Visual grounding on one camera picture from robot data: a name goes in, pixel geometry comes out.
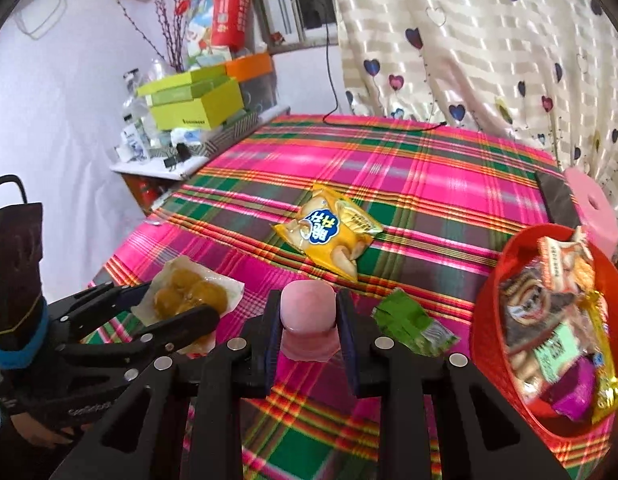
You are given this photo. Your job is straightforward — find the clear yellow egg-yolk pack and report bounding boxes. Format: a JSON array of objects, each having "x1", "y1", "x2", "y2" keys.
[{"x1": 131, "y1": 256, "x2": 245, "y2": 327}]

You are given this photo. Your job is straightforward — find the clear peanut snack bag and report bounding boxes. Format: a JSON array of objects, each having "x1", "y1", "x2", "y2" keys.
[{"x1": 509, "y1": 322, "x2": 584, "y2": 404}]

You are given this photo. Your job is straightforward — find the purple snack packet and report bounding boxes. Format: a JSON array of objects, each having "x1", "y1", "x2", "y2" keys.
[{"x1": 544, "y1": 356, "x2": 596, "y2": 422}]

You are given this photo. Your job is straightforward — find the gold rice bar packet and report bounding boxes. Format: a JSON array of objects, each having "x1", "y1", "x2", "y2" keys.
[{"x1": 578, "y1": 290, "x2": 618, "y2": 424}]

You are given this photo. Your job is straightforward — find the dark plum snack packet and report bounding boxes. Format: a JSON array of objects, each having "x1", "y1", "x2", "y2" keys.
[{"x1": 499, "y1": 258, "x2": 578, "y2": 356}]

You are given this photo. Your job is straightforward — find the pink jelly cup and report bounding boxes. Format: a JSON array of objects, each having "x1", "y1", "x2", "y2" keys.
[{"x1": 280, "y1": 280, "x2": 339, "y2": 362}]

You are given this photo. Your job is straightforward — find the green pea snack bag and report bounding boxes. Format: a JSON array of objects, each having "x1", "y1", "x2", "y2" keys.
[{"x1": 372, "y1": 288, "x2": 460, "y2": 358}]

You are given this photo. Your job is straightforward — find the orange white snack bag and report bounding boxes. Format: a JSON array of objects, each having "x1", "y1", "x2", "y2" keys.
[{"x1": 538, "y1": 226, "x2": 596, "y2": 294}]

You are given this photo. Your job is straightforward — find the yellow chip snack bag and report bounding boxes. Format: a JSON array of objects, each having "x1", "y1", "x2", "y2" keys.
[{"x1": 273, "y1": 184, "x2": 383, "y2": 283}]

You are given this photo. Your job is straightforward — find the person's left hand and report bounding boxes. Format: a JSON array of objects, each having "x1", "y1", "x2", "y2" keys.
[{"x1": 10, "y1": 413, "x2": 83, "y2": 448}]

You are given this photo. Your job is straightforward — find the red round plastic basket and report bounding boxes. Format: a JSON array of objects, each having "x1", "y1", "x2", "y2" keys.
[{"x1": 470, "y1": 223, "x2": 618, "y2": 460}]

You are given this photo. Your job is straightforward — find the white side shelf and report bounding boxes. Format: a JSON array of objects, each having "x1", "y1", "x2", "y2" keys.
[{"x1": 109, "y1": 104, "x2": 291, "y2": 216}]

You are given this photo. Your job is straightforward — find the black patterned tray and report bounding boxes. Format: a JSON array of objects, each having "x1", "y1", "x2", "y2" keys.
[{"x1": 187, "y1": 112, "x2": 260, "y2": 159}]

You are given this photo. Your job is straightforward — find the lime green box stack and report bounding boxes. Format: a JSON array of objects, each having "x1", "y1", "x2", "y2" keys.
[{"x1": 138, "y1": 64, "x2": 244, "y2": 130}]

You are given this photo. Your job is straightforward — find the pink plaid tablecloth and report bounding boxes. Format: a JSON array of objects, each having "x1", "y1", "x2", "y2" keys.
[{"x1": 92, "y1": 115, "x2": 562, "y2": 479}]

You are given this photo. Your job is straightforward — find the black smartphone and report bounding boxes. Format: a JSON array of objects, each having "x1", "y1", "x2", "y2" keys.
[{"x1": 535, "y1": 171, "x2": 582, "y2": 229}]

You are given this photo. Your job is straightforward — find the pink plastic stool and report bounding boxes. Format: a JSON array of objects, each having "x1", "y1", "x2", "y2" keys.
[{"x1": 564, "y1": 167, "x2": 618, "y2": 258}]

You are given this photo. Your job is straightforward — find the orange storage box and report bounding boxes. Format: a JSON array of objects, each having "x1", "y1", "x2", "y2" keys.
[{"x1": 224, "y1": 52, "x2": 274, "y2": 84}]

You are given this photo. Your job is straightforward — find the dried flower branches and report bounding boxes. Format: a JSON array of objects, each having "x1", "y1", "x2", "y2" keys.
[{"x1": 116, "y1": 0, "x2": 187, "y2": 73}]

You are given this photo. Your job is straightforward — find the red gift bag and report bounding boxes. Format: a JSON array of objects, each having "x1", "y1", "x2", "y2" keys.
[{"x1": 175, "y1": 0, "x2": 251, "y2": 68}]

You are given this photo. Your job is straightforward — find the heart pattern white curtain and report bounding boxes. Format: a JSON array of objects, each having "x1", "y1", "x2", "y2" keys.
[{"x1": 334, "y1": 0, "x2": 618, "y2": 224}]

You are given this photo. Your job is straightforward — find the black power cable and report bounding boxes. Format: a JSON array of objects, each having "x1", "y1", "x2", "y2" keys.
[{"x1": 321, "y1": 22, "x2": 448, "y2": 132}]

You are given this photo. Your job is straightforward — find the window frame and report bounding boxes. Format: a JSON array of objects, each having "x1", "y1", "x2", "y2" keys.
[{"x1": 255, "y1": 0, "x2": 337, "y2": 53}]

